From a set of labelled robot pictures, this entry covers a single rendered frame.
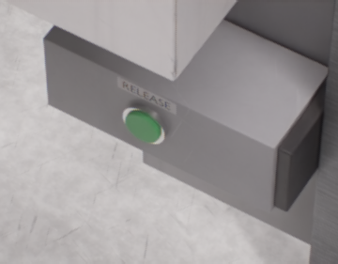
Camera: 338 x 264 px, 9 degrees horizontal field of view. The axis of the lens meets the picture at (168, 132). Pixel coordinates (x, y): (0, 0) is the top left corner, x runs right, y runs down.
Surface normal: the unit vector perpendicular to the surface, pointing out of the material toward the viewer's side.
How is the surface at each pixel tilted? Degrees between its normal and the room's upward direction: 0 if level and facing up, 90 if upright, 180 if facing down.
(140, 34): 90
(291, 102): 0
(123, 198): 0
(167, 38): 90
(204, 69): 0
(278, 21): 90
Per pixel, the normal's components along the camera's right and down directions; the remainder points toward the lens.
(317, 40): -0.52, 0.68
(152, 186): 0.00, -0.61
